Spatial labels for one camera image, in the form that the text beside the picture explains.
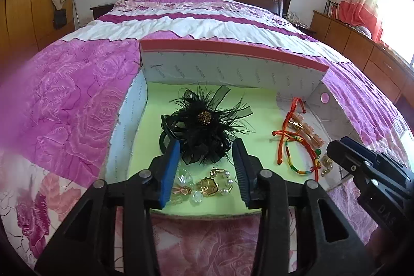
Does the black feather hair accessory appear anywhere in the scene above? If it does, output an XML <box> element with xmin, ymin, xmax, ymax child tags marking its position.
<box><xmin>160</xmin><ymin>85</ymin><xmax>255</xmax><ymax>166</ymax></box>

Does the orange wooden dresser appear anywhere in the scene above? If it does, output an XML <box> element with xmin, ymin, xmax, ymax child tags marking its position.
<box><xmin>312</xmin><ymin>10</ymin><xmax>414</xmax><ymax>123</ymax></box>

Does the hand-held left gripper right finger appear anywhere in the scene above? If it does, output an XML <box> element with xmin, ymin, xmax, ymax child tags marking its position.
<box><xmin>232</xmin><ymin>138</ymin><xmax>376</xmax><ymax>276</ymax></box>

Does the light green paper liner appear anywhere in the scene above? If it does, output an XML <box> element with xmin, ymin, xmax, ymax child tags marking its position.
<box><xmin>142</xmin><ymin>82</ymin><xmax>328</xmax><ymax>217</ymax></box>

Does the gold pearl bracelet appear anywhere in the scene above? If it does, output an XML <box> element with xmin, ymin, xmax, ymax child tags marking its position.
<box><xmin>210</xmin><ymin>166</ymin><xmax>234</xmax><ymax>196</ymax></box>

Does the row of books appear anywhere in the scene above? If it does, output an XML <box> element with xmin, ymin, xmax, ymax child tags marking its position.
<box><xmin>325</xmin><ymin>0</ymin><xmax>341</xmax><ymax>18</ymax></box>

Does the red string bracelet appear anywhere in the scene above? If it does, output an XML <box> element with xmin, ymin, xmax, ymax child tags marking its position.
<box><xmin>282</xmin><ymin>97</ymin><xmax>308</xmax><ymax>134</ymax></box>

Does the green bead chain earring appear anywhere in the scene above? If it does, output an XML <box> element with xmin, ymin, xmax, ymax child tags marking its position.
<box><xmin>315</xmin><ymin>149</ymin><xmax>339</xmax><ymax>175</ymax></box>

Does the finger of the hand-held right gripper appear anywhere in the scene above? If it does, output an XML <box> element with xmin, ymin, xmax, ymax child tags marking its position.
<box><xmin>339</xmin><ymin>136</ymin><xmax>413</xmax><ymax>183</ymax></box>
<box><xmin>326</xmin><ymin>139</ymin><xmax>378</xmax><ymax>181</ymax></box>

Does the black hanging bag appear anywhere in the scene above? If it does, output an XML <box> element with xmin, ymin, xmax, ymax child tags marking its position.
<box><xmin>53</xmin><ymin>8</ymin><xmax>68</xmax><ymax>30</ymax></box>

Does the clear crystal bead bracelet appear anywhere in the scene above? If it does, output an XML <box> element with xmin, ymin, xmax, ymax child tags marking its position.
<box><xmin>173</xmin><ymin>168</ymin><xmax>203</xmax><ymax>206</ymax></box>

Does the thin metal rod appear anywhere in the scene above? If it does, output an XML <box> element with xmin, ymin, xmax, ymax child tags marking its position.
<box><xmin>72</xmin><ymin>0</ymin><xmax>82</xmax><ymax>31</ymax></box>

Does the dark wooden nightstand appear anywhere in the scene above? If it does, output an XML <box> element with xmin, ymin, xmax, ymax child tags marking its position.
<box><xmin>90</xmin><ymin>4</ymin><xmax>115</xmax><ymax>21</ymax></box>
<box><xmin>285</xmin><ymin>17</ymin><xmax>318</xmax><ymax>35</ymax></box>

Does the pink floral bedspread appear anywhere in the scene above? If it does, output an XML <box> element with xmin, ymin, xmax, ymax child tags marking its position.
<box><xmin>0</xmin><ymin>0</ymin><xmax>414</xmax><ymax>276</ymax></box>

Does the pink cardboard box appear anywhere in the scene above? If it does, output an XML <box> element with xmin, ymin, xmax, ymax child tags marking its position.
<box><xmin>99</xmin><ymin>38</ymin><xmax>367</xmax><ymax>219</ymax></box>

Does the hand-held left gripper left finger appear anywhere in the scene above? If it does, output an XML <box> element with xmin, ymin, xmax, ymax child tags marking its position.
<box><xmin>34</xmin><ymin>138</ymin><xmax>181</xmax><ymax>276</ymax></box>

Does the rainbow string bracelet gold pendant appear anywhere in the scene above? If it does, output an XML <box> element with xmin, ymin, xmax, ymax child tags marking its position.
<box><xmin>271</xmin><ymin>130</ymin><xmax>321</xmax><ymax>181</ymax></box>

